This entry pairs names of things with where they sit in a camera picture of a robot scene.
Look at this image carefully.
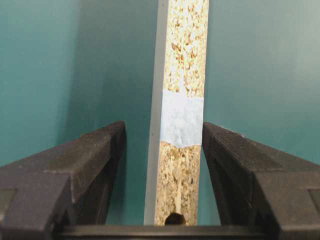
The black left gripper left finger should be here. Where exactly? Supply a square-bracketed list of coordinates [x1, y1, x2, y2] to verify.
[0, 120, 126, 240]

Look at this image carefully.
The white particle board plank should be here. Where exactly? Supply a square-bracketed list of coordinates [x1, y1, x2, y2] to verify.
[143, 0, 210, 226]

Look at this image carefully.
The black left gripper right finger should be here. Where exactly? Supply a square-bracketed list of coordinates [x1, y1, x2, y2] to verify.
[202, 122, 320, 240]

